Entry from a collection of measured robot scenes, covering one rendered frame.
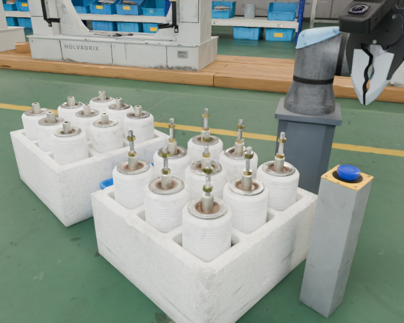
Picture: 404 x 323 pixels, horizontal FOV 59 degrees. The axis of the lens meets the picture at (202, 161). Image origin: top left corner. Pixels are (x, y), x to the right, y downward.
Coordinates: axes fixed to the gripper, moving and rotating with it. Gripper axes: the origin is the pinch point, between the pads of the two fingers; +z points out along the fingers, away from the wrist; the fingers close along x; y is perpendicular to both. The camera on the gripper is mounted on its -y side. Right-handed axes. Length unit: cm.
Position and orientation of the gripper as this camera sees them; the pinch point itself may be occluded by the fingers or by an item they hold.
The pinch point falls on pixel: (364, 98)
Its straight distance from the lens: 66.3
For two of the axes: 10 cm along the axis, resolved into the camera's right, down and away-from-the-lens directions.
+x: -7.1, -3.2, 6.3
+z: -0.1, 9.0, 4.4
